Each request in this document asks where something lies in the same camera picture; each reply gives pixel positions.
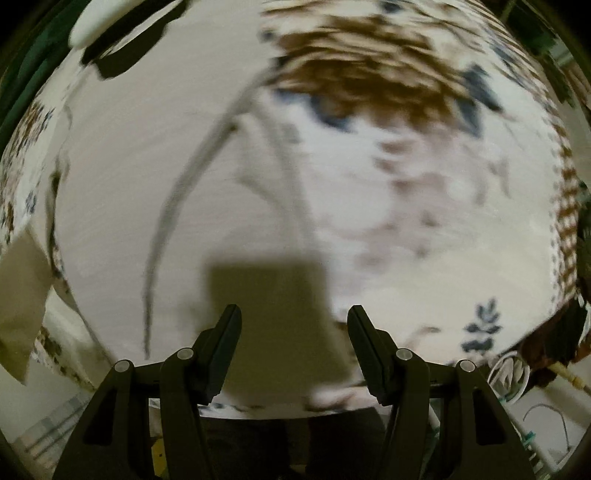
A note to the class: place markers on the dark green plush blanket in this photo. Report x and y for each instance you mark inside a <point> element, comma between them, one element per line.
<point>34,41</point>

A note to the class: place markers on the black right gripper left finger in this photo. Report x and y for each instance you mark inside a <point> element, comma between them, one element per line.
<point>112,438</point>

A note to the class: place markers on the beige garment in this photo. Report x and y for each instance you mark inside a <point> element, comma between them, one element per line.
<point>134,208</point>

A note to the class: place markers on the white folded garment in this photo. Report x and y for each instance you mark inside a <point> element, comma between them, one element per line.
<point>100,15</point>

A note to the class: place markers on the black garment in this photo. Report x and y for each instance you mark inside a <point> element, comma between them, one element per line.
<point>116,51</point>

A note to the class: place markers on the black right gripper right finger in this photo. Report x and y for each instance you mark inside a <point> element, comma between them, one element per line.
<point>446,422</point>

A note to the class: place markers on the floral bed blanket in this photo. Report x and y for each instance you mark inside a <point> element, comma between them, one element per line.
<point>439,168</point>

